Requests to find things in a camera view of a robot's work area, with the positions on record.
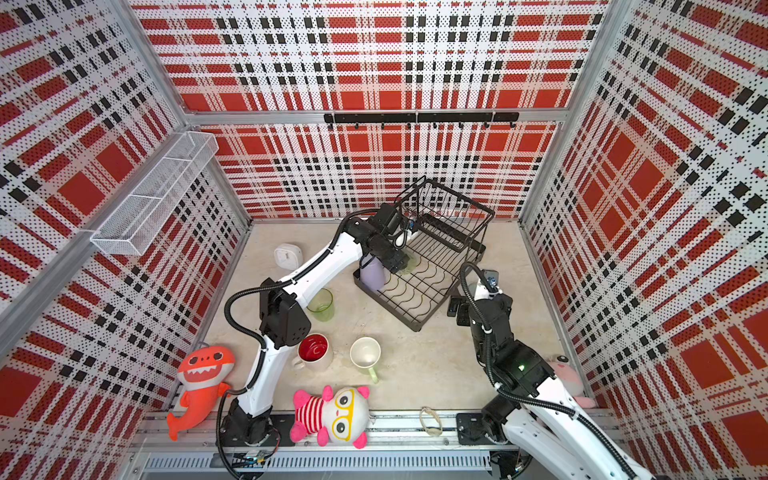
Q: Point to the pink striped plush doll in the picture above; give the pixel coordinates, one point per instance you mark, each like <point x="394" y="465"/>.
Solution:
<point x="340" y="417"/>

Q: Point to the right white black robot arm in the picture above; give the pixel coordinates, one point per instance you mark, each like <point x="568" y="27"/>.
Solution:
<point x="532" y="409"/>

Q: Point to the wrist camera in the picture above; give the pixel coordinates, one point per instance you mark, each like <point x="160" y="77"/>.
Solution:
<point x="491" y="280"/>
<point x="401" y="237"/>

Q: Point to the tall green glass cup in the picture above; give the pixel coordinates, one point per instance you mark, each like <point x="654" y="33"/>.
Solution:
<point x="413" y="261"/>

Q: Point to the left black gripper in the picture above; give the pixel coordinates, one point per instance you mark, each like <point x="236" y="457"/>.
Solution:
<point x="397" y="262"/>

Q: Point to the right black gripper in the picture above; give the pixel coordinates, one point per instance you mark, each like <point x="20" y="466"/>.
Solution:
<point x="454" y="304"/>

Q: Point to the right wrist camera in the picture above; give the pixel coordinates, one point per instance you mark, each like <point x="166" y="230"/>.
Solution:
<point x="491" y="280"/>

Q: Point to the red and white mug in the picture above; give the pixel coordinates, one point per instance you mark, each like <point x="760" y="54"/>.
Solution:
<point x="314" y="354"/>

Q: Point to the pink frog plush toy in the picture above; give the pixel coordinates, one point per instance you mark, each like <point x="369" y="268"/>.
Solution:
<point x="572" y="382"/>

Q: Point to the red shark plush toy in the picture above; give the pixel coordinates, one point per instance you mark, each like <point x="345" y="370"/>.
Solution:
<point x="202" y="373"/>

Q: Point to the black wall hook rail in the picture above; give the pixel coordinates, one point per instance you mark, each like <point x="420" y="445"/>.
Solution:
<point x="357" y="119"/>

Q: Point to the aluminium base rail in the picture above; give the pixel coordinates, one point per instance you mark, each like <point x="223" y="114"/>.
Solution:
<point x="398" y="441"/>

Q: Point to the white square device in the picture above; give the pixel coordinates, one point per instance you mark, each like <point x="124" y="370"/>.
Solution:
<point x="288" y="256"/>

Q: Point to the black wire dish rack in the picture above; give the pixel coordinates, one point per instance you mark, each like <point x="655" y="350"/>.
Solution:
<point x="449" y="229"/>

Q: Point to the white wire wall basket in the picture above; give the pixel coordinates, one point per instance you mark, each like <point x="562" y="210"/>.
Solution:
<point x="138" y="219"/>

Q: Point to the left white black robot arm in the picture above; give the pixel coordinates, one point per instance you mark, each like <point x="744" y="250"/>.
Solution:
<point x="283" y="325"/>

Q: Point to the cream mug green handle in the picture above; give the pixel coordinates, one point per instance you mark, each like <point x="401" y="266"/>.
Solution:
<point x="365" y="354"/>

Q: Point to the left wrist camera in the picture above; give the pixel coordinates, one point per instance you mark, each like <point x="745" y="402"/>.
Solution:
<point x="401" y="237"/>

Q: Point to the lilac plastic cup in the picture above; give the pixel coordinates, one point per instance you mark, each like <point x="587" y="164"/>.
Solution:
<point x="372" y="273"/>

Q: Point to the short green glass cup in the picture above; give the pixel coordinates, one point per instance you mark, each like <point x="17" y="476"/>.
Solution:
<point x="321" y="306"/>

